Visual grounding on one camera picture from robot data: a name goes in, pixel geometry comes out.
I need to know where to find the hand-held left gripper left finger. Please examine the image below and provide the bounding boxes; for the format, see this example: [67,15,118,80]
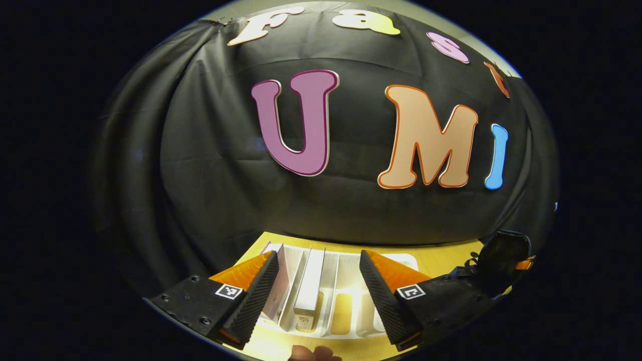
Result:
[149,250,280,350]

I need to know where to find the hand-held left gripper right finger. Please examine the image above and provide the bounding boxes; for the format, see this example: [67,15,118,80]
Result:
[359,249,497,351]

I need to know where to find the blue schoolbag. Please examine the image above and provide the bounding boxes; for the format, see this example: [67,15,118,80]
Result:
[451,230,533,299]

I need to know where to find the purple cover book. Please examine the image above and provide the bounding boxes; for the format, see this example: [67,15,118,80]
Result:
[261,243,292,324]

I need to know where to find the white bookshelf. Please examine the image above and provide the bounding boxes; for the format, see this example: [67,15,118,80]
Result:
[256,242,420,341]

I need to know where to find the black backdrop cloth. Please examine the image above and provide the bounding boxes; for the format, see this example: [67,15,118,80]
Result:
[90,0,560,301]

